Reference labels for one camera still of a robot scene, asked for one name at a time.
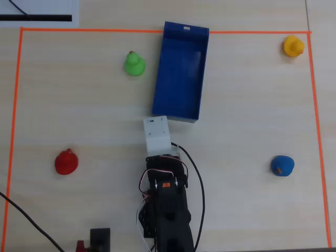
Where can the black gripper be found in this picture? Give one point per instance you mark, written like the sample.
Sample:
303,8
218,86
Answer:
157,136

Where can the red rubber duck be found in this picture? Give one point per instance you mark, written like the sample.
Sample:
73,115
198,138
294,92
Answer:
66,162

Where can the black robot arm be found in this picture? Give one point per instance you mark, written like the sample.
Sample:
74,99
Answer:
170,210

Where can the blue plastic box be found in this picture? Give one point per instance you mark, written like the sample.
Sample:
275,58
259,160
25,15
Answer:
181,78

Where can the green rubber duck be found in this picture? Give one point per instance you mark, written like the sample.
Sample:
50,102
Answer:
134,65

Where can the blue rubber duck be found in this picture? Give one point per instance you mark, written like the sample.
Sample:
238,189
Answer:
283,165

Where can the yellow rubber duck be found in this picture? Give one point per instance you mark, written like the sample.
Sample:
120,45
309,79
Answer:
292,46

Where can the black table clamp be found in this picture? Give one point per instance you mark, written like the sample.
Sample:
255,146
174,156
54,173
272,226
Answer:
100,237

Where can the orange tape strip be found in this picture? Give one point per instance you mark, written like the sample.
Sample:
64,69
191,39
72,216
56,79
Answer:
316,118
14,110
105,30

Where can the white paper with black bar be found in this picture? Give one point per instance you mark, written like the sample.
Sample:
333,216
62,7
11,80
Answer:
39,8

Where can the white camera box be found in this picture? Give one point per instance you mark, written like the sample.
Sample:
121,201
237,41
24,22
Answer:
156,134

